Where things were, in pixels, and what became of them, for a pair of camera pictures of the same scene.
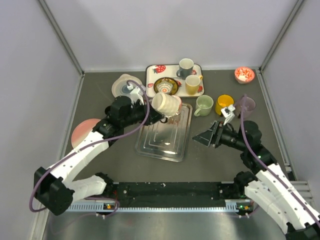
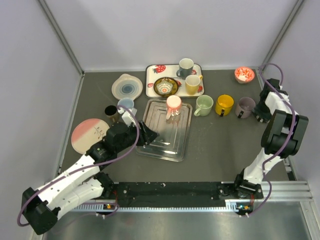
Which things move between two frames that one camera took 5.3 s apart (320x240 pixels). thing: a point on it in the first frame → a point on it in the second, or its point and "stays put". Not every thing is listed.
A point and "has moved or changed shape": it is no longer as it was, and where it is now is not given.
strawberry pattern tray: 154,72 stays put
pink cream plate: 81,129 stays put
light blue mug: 124,94 has moved or changed shape
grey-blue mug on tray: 185,68 stays put
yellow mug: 223,101 stays put
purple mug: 250,105 stays put
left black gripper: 155,116 → 146,135
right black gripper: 215,131 → 265,116
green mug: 204,104 stays put
